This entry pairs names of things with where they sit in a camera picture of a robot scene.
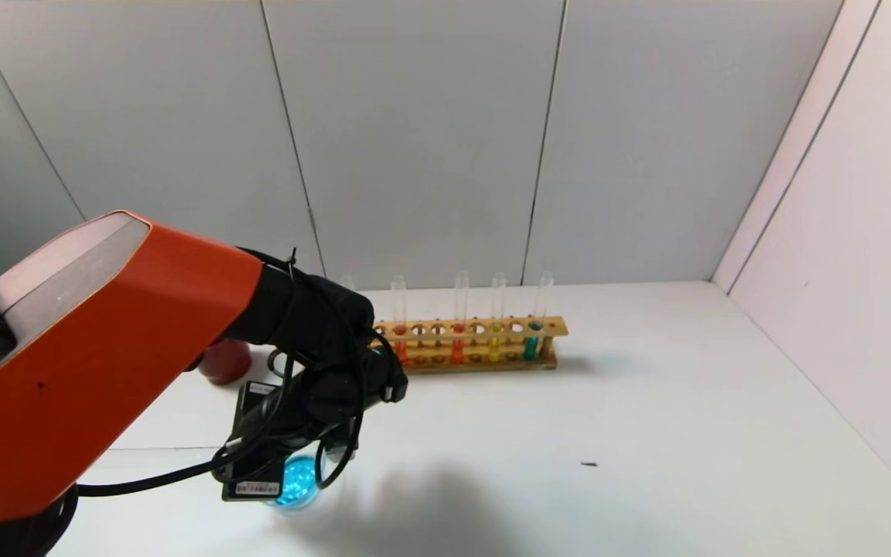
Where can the dark red plastic cup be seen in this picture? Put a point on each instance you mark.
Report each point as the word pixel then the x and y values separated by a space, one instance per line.
pixel 225 363

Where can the yellow pigment glass test tube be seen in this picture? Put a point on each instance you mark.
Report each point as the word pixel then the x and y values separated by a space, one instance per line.
pixel 494 350

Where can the teal pigment glass test tube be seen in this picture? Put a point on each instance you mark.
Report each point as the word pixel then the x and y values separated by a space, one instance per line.
pixel 530 348

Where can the wooden test tube rack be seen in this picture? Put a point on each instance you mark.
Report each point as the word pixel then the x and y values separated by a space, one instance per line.
pixel 484 329

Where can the yellow-green pigment test tube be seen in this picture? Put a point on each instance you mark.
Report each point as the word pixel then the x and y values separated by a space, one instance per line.
pixel 346 282

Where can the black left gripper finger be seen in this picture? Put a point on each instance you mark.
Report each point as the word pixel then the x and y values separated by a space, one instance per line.
pixel 341 449

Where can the red-orange pigment test tube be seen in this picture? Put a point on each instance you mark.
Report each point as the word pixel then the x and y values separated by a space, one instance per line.
pixel 458 350

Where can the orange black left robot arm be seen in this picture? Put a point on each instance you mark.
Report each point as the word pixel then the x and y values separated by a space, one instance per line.
pixel 105 348

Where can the clear glass beaker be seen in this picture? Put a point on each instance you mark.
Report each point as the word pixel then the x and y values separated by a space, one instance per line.
pixel 302 480

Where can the orange pigment glass test tube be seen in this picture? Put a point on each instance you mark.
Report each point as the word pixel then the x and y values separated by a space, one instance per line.
pixel 400 309

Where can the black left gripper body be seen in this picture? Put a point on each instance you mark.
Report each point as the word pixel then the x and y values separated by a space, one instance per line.
pixel 250 481

